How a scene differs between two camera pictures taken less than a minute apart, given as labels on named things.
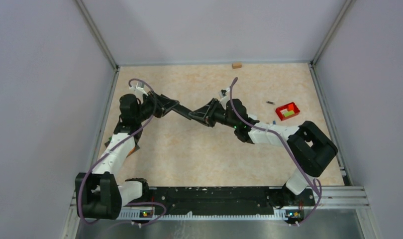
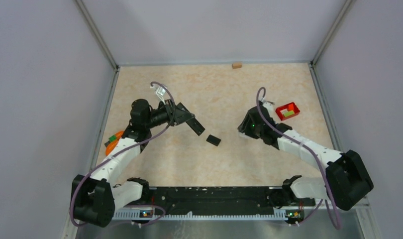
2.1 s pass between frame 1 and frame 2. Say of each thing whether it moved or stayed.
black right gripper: moved
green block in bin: stayed
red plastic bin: stayed
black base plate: stayed
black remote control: moved
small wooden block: stayed
